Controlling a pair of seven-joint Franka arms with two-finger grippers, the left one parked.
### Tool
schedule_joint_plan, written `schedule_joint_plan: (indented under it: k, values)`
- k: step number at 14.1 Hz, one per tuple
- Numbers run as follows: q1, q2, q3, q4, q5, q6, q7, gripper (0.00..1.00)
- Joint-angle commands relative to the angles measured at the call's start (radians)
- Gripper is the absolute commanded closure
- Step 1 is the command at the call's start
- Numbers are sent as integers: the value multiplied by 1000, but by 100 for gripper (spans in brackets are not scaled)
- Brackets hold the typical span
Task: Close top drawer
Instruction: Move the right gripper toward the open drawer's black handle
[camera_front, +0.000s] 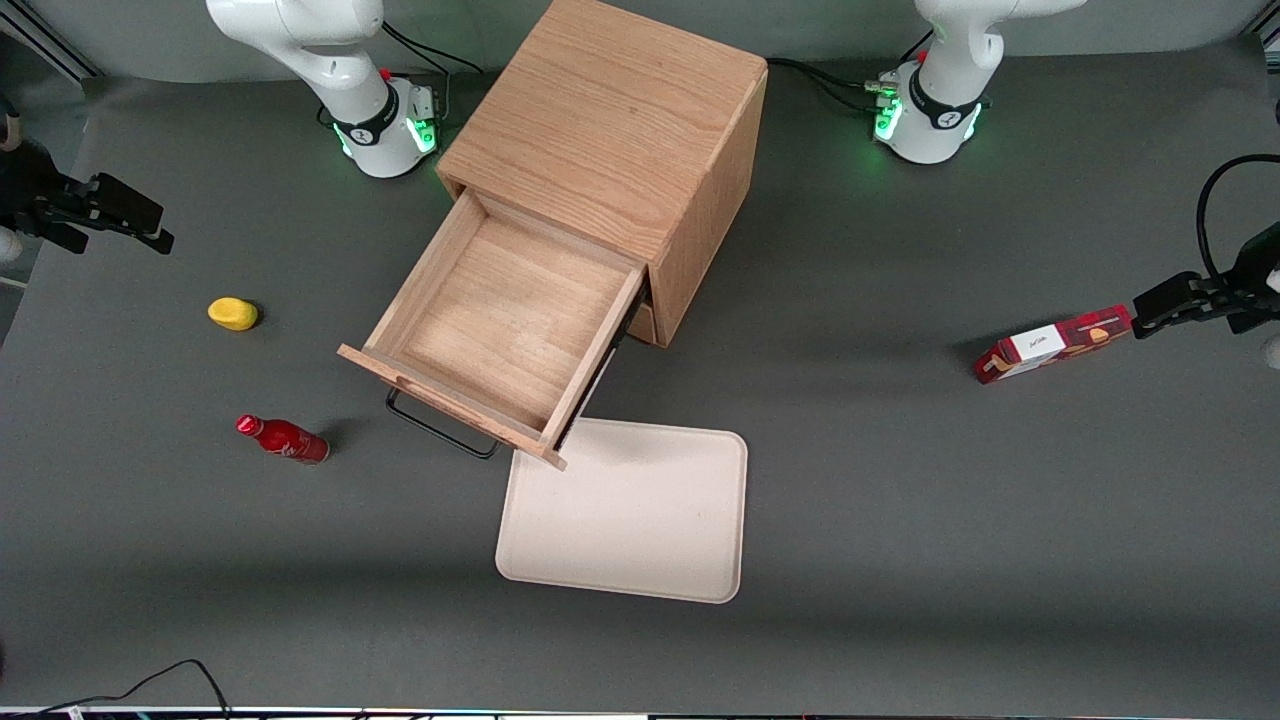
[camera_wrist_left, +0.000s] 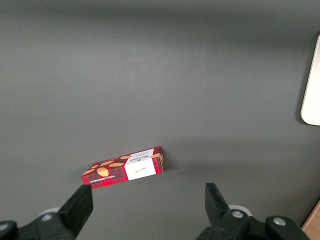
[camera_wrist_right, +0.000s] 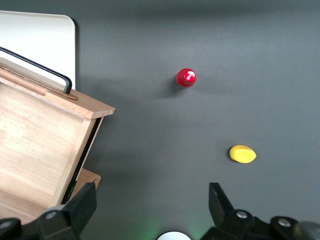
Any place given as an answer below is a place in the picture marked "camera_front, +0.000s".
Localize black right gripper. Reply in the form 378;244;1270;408
0;138;174;254

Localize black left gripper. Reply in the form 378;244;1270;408
1133;222;1280;339

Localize black wire drawer handle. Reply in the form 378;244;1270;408
385;388;501;461

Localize open-box wooden drawer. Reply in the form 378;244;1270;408
337;190;649;471

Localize wooden drawer cabinet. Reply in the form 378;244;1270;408
436;0;769;348

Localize closed wooden drawer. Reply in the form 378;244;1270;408
628;300;669;348

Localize red tartan shortbread box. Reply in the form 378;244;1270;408
974;304;1135;386

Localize yellow lemon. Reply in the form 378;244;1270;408
207;297;260;332

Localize red drink bottle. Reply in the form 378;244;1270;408
235;414;331;466

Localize cream rectangular tray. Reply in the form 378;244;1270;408
495;417;749;605

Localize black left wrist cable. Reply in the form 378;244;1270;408
1196;153;1280;286

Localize black base cable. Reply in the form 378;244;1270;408
768;56;901;106
380;20;486;113

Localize thin black cable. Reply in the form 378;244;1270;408
30;658;233;720

